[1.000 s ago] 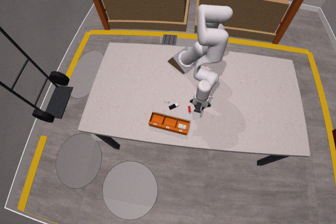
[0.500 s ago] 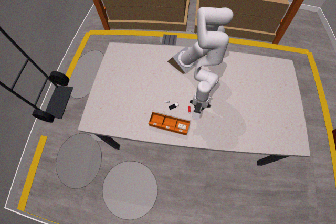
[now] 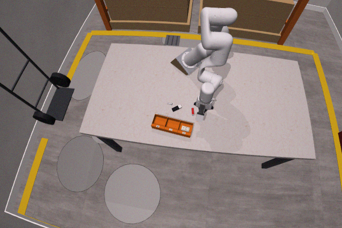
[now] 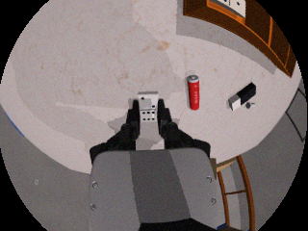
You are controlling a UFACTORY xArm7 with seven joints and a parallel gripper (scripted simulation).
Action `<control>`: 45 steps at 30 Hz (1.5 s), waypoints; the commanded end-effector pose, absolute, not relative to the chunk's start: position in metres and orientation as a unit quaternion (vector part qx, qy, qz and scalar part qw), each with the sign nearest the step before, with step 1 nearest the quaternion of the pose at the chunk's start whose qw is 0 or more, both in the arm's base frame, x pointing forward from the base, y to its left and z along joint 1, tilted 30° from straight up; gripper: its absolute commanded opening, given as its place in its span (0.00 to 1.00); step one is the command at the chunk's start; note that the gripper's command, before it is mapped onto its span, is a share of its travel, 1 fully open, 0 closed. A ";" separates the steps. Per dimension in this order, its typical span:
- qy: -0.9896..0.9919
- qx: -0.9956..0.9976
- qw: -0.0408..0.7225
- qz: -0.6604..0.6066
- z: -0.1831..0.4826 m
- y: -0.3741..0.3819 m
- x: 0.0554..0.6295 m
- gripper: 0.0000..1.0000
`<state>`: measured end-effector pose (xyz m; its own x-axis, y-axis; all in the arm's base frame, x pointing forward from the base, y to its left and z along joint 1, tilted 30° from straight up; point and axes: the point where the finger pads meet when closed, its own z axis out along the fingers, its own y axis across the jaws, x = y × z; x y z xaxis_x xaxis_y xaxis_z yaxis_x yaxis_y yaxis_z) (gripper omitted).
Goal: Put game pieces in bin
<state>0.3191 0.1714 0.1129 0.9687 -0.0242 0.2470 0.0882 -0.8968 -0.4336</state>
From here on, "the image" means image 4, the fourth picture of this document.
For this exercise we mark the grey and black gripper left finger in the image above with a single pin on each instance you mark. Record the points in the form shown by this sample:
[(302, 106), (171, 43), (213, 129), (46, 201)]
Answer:
[(125, 139)]

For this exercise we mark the black and white eraser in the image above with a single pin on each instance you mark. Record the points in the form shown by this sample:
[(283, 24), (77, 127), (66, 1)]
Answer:
[(242, 96)]

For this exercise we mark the orange rack of bins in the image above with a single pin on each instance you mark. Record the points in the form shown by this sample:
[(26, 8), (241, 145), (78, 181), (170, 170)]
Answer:
[(270, 40)]

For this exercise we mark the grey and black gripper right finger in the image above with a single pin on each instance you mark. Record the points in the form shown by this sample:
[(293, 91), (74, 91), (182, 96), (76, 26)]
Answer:
[(174, 137)]

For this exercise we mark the red battery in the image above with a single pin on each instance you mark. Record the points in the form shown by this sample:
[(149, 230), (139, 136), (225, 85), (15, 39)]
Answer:
[(193, 85)]

